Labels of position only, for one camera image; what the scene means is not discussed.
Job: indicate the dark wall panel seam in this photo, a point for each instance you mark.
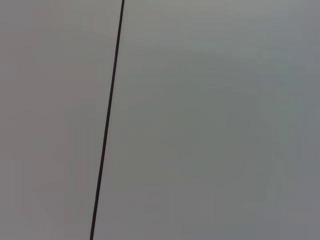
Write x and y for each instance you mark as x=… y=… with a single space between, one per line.
x=107 y=120

